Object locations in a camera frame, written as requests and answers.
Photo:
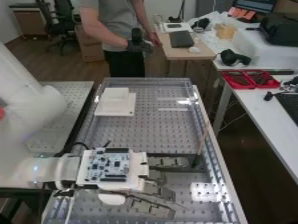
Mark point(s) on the clear box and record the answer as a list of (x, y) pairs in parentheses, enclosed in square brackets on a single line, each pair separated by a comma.
[(146, 81)]

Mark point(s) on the white computer mouse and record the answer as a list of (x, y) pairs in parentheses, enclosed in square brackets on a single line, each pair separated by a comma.
[(194, 50)]

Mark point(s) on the cardboard box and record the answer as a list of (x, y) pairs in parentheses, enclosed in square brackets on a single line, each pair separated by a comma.
[(87, 46)]

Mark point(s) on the black rounded object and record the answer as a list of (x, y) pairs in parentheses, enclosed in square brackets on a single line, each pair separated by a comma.
[(233, 57)]

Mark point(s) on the small white box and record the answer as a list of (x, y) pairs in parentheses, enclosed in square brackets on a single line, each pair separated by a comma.
[(114, 100)]

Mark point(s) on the black keyboard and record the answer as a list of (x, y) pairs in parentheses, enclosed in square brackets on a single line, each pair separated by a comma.
[(288, 106), (181, 39)]

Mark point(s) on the wooden desk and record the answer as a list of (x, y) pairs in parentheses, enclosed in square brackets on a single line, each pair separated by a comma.
[(181, 55)]

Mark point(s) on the red tray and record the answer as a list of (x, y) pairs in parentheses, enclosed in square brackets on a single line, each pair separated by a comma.
[(264, 79), (234, 80)]

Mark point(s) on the black bag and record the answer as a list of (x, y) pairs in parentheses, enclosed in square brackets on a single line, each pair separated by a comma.
[(279, 31)]

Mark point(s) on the wooden cabinet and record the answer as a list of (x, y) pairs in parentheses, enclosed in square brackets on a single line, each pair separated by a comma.
[(28, 20)]

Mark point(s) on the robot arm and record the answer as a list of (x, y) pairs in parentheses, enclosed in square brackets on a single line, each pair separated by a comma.
[(30, 110)]

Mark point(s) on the person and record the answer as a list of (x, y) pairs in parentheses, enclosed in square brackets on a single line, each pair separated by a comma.
[(114, 20)]

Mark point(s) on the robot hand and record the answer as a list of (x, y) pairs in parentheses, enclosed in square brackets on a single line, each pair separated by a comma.
[(110, 166)]

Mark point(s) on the small wooden box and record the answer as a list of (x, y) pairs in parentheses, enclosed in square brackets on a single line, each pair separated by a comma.
[(225, 31)]

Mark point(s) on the black office chair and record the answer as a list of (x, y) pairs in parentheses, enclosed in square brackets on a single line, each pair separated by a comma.
[(61, 16)]

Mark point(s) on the computer monitor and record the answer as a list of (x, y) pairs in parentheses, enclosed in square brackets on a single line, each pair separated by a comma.
[(254, 5)]

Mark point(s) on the white desk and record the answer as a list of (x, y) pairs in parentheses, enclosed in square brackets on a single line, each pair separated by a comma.
[(266, 123), (266, 56)]

